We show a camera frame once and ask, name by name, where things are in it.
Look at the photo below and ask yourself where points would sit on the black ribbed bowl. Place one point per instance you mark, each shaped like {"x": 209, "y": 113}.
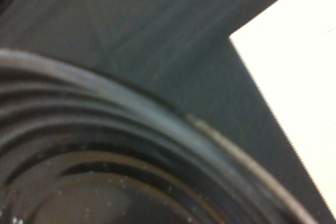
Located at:
{"x": 103, "y": 156}

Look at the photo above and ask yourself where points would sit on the white two-tier lazy Susan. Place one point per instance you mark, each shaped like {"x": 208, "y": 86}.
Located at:
{"x": 163, "y": 44}

